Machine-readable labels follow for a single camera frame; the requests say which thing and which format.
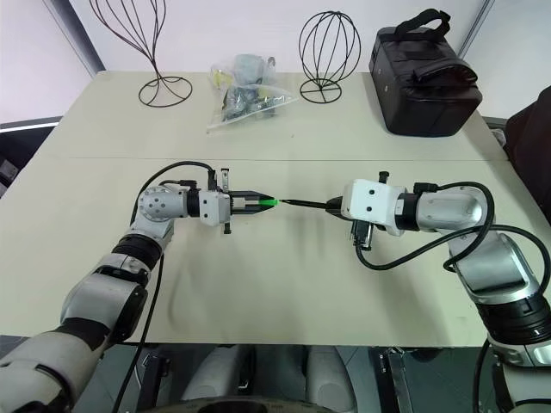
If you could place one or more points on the black marker pen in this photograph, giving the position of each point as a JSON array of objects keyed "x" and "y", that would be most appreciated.
[{"x": 305, "y": 203}]

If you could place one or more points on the black metal bracket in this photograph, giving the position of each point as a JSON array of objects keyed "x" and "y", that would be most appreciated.
[{"x": 394, "y": 378}]

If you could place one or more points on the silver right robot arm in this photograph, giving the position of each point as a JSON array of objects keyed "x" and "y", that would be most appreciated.
[{"x": 495, "y": 266}]

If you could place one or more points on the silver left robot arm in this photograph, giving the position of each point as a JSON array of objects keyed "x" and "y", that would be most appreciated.
[{"x": 107, "y": 297}]

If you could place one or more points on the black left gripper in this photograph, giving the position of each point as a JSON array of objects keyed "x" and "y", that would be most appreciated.
[{"x": 232, "y": 203}]

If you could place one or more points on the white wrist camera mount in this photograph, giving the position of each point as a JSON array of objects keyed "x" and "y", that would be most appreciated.
[
  {"x": 213, "y": 207},
  {"x": 370, "y": 200}
]

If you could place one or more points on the dark brown chair back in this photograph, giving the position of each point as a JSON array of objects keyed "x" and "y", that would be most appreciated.
[{"x": 531, "y": 133}]

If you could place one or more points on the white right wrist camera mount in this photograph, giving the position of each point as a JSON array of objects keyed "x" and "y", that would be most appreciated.
[{"x": 370, "y": 200}]

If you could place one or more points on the green marker cap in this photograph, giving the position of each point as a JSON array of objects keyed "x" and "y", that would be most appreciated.
[{"x": 269, "y": 202}]

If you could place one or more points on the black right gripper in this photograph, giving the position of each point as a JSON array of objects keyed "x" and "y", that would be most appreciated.
[{"x": 362, "y": 234}]

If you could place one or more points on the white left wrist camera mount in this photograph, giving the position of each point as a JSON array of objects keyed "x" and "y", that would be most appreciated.
[{"x": 213, "y": 207}]

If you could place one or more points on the clear plastic bag of parts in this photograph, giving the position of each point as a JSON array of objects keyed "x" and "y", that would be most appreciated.
[{"x": 245, "y": 94}]

